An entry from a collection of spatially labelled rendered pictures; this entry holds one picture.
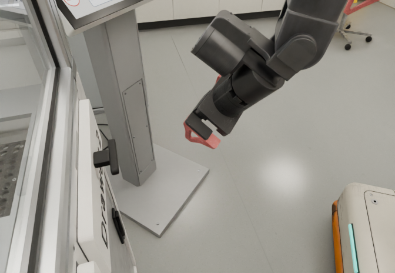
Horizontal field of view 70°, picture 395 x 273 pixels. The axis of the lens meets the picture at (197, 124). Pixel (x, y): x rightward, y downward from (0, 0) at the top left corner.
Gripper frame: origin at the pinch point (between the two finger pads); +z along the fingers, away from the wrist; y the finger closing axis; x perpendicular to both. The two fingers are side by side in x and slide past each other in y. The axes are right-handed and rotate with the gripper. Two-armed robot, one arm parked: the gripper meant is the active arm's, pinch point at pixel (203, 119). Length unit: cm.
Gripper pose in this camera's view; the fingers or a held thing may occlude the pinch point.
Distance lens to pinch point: 54.4
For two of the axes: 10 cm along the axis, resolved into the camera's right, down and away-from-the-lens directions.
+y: -4.9, 6.9, -5.2
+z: -4.4, 3.2, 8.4
